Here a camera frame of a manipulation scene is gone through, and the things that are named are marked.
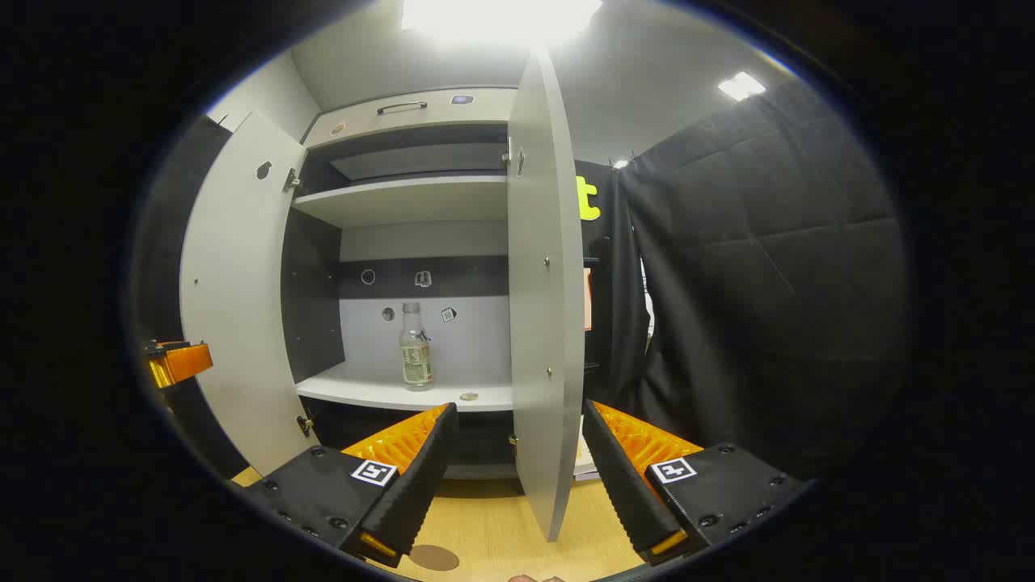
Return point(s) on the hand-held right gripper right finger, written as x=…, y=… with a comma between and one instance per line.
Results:
x=618, y=485

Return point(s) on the grey cabinet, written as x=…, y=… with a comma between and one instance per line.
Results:
x=477, y=347

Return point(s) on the clear plastic bottle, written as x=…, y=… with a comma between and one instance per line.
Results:
x=416, y=364

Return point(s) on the brown round coaster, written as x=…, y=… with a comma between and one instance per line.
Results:
x=433, y=558

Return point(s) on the ceiling light panel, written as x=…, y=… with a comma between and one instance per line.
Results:
x=741, y=86
x=501, y=20

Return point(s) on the grey cabinet door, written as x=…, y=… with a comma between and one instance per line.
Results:
x=242, y=307
x=542, y=323

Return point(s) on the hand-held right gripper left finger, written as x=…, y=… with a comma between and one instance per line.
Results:
x=420, y=485

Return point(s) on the black backdrop cloth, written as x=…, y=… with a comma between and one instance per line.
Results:
x=768, y=283

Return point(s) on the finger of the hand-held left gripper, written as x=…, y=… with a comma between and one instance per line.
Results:
x=182, y=364

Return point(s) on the white paper sheet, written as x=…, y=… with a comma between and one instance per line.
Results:
x=584, y=461

